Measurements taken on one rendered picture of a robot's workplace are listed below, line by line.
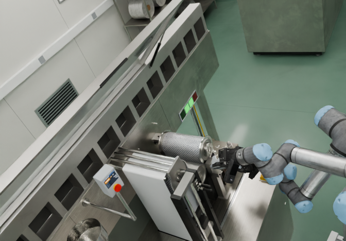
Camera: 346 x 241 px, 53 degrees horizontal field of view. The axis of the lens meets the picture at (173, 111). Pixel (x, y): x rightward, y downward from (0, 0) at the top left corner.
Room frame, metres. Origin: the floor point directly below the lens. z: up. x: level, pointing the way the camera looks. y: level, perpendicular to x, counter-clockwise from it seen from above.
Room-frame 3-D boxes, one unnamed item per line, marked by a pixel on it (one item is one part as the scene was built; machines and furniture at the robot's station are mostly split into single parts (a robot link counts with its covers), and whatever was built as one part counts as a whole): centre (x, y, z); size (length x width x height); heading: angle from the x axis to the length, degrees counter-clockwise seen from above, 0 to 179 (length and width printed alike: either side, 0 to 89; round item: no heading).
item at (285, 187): (1.09, -0.40, 1.01); 0.11 x 0.08 x 0.11; 3
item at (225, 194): (1.27, -0.09, 1.05); 0.06 x 0.05 x 0.31; 47
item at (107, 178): (0.93, 0.31, 1.66); 0.07 x 0.07 x 0.10; 38
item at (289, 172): (1.11, -0.40, 1.11); 0.11 x 0.08 x 0.09; 47
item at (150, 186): (1.18, 0.26, 1.17); 0.34 x 0.05 x 0.54; 47
